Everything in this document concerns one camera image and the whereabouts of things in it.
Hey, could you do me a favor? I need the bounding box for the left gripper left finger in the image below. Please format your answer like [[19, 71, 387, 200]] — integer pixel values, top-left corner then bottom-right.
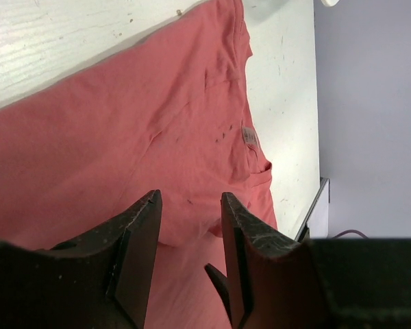
[[0, 190, 162, 328]]

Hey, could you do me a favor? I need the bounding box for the red t shirt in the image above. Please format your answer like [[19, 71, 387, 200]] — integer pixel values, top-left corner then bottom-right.
[[0, 1, 276, 328]]

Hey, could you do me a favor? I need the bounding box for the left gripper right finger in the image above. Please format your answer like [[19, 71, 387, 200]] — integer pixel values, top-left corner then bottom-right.
[[205, 193, 411, 328]]

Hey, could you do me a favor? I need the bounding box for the white plastic basket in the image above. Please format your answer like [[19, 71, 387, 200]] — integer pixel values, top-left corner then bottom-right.
[[321, 0, 340, 8]]

